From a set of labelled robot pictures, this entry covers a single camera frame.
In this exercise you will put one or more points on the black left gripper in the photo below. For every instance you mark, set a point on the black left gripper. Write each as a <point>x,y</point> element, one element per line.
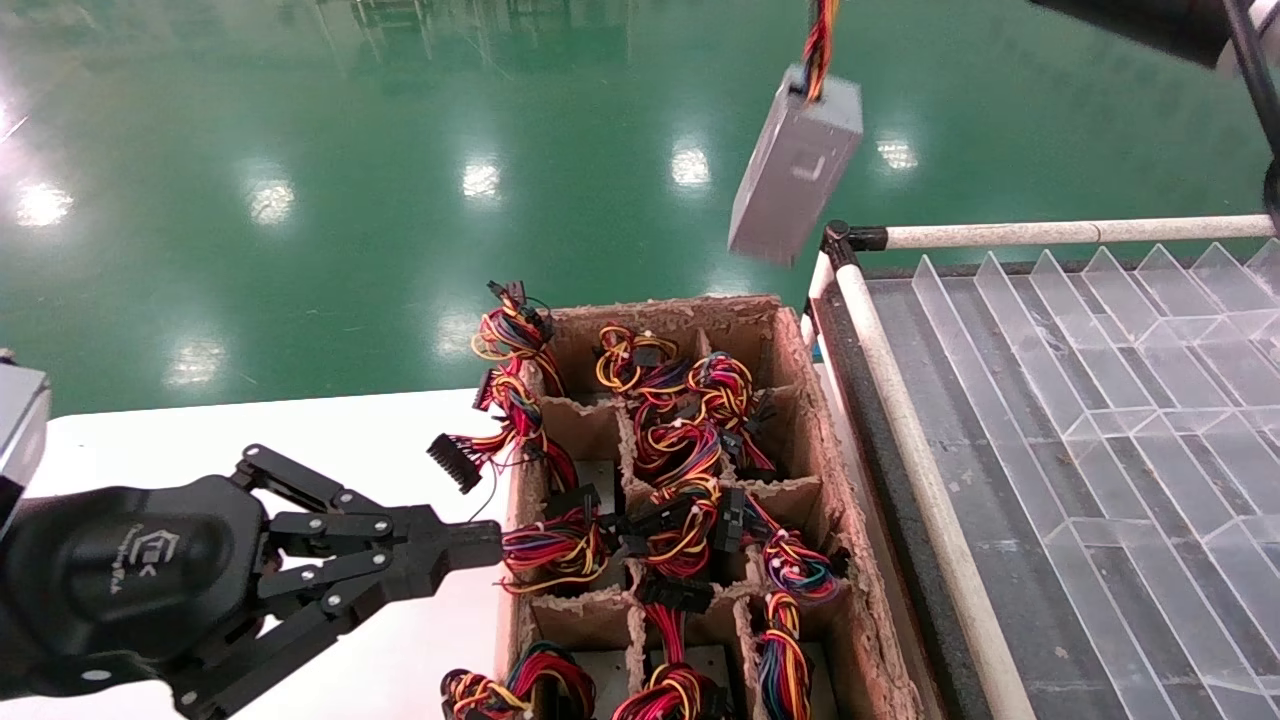
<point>120,570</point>

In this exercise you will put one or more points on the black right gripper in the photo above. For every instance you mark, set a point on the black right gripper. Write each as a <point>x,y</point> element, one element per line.
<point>1150,20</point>

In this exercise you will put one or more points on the long white rack tube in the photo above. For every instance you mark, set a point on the long white rack tube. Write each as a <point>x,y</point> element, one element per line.
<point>1100,232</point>

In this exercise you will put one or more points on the black pipe joint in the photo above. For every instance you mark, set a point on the black pipe joint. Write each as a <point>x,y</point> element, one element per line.
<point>850,240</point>

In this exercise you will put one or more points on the short white rack tube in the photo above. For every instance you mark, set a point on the short white rack tube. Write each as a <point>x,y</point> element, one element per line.
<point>817,295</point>

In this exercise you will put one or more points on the dark grey rack bed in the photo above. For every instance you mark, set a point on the dark grey rack bed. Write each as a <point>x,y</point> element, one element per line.
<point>960,420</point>

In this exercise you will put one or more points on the brown pulp divider box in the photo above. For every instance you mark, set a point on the brown pulp divider box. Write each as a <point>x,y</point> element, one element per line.
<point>860,640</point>

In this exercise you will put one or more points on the black rack edge strip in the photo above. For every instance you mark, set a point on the black rack edge strip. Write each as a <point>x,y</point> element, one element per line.
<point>905,580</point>

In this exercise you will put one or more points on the white slanted rack tube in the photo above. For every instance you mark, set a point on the white slanted rack tube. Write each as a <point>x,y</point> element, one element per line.
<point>945,560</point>

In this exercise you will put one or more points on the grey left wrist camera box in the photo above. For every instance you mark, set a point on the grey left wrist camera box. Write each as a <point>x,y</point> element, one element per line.
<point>20,440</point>

